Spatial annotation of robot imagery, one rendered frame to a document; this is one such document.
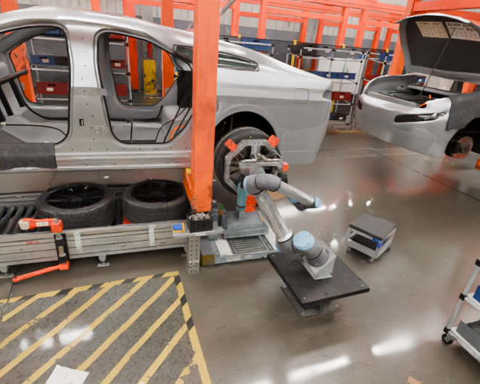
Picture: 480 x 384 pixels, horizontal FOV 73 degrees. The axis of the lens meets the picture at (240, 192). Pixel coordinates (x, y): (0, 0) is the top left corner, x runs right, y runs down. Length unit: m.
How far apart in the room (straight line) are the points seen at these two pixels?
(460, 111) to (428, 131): 0.40
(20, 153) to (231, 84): 1.91
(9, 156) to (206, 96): 1.74
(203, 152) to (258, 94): 0.90
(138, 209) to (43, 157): 0.91
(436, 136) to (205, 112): 3.22
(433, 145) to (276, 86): 2.43
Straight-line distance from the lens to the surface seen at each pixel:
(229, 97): 3.18
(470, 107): 5.01
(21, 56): 5.42
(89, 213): 3.11
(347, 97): 8.51
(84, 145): 3.22
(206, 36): 2.55
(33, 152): 3.30
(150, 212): 3.09
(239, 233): 3.37
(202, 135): 2.64
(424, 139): 4.89
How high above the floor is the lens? 1.94
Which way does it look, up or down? 25 degrees down
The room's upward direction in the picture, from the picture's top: 5 degrees clockwise
